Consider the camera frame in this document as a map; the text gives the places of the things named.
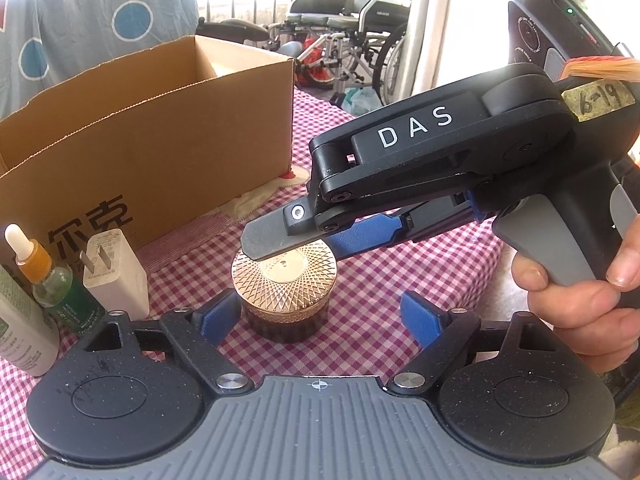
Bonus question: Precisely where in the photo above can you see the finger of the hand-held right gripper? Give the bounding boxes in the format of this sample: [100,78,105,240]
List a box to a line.
[326,192,485,262]
[241,160,496,262]

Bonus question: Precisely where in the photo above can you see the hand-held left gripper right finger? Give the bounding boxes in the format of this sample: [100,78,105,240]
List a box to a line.
[387,289,553,395]

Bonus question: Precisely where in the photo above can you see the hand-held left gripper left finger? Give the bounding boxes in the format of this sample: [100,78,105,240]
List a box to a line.
[82,289,251,395]

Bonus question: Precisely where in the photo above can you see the jar with gold lid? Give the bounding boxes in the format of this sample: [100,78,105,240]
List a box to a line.
[231,240,338,345]

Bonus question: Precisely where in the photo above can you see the white charger plug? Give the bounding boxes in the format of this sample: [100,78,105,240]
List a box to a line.
[81,228,151,322]

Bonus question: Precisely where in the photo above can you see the cardboard box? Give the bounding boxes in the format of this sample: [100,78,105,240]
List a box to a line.
[0,35,296,283]

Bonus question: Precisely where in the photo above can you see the green dropper bottle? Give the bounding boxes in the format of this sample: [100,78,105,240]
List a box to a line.
[4,225,107,335]

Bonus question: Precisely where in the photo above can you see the person's right hand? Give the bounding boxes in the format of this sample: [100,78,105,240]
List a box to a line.
[510,230,640,375]

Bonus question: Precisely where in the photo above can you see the orange tassel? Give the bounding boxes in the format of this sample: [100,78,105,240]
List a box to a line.
[560,57,640,82]

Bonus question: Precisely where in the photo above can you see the light green plastic bag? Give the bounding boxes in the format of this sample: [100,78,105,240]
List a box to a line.
[340,87,383,116]

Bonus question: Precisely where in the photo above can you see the wheelchair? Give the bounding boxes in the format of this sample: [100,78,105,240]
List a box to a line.
[272,0,418,108]

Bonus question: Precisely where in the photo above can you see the white tube bottle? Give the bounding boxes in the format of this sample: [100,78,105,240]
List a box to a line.
[0,264,62,377]

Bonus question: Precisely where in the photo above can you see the black padded seat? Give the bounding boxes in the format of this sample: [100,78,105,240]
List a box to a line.
[200,20,273,45]

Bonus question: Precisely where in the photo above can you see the blue dotted bedsheet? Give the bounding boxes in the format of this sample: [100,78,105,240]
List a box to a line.
[0,0,201,121]

